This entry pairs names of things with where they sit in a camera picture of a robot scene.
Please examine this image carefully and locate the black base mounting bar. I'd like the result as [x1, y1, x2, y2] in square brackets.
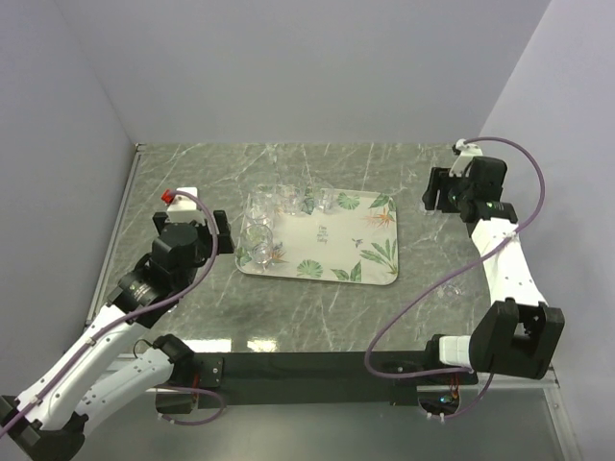
[194, 352, 421, 406]

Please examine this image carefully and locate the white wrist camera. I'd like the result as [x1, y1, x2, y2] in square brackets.
[449, 138, 482, 178]
[161, 190, 204, 224]

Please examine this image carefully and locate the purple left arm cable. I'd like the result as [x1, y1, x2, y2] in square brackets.
[0, 189, 229, 433]

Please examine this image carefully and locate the aluminium table edge rail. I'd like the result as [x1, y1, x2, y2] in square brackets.
[85, 143, 147, 328]

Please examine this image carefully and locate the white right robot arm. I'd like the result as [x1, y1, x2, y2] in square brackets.
[423, 154, 565, 383]

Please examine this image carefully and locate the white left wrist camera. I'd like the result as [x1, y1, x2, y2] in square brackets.
[161, 190, 204, 224]

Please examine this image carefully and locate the white tropical leaf tray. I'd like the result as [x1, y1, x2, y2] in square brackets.
[235, 189, 400, 286]

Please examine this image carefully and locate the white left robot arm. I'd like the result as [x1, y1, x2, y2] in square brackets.
[1, 210, 234, 460]

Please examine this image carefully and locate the clear glass under left arm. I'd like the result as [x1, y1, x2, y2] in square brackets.
[167, 302, 180, 313]

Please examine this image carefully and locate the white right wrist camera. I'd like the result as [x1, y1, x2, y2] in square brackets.
[449, 138, 482, 178]

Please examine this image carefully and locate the clear faceted glass bottom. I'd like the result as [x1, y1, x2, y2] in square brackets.
[240, 224, 273, 267]

